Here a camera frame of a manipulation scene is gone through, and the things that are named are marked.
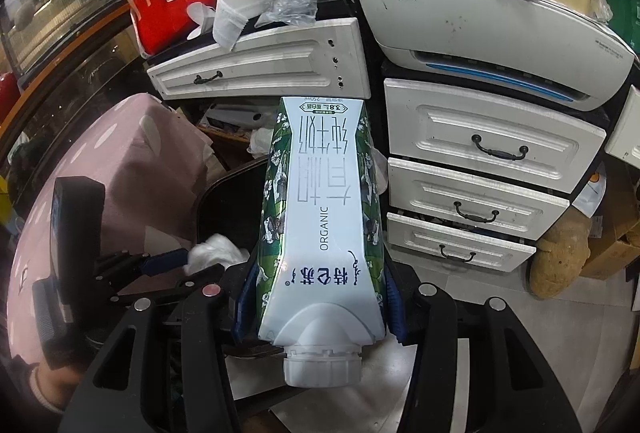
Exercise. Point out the white printer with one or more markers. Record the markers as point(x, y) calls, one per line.
point(475, 28)

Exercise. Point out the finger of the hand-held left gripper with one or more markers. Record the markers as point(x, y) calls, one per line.
point(162, 261)
point(185, 284)

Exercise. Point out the plastic wrapped bundle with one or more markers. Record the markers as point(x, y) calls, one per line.
point(261, 140)

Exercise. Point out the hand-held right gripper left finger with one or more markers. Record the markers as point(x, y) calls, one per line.
point(247, 298)

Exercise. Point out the dark brown waste bin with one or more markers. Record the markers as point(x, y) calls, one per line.
point(225, 208)

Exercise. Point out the pink polka dot tablecloth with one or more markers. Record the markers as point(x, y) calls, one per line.
point(125, 173)

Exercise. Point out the curved wooden counter rail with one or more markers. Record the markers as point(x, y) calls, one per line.
point(65, 58)

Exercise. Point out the white paper cup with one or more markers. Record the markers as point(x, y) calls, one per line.
point(202, 18)

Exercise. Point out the white tissue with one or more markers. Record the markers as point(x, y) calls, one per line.
point(215, 253)

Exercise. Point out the red vase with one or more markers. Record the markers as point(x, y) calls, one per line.
point(5, 85)

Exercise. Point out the brown sack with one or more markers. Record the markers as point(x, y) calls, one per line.
point(560, 258)

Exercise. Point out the red bag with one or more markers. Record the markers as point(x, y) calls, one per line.
point(170, 8)

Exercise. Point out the green white milk carton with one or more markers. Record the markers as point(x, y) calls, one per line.
point(320, 223)

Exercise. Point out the cardboard box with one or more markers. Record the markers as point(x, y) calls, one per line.
point(612, 238)

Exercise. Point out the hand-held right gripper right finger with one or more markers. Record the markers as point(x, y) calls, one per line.
point(397, 313)

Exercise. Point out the person's left forearm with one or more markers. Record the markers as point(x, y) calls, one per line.
point(47, 380)

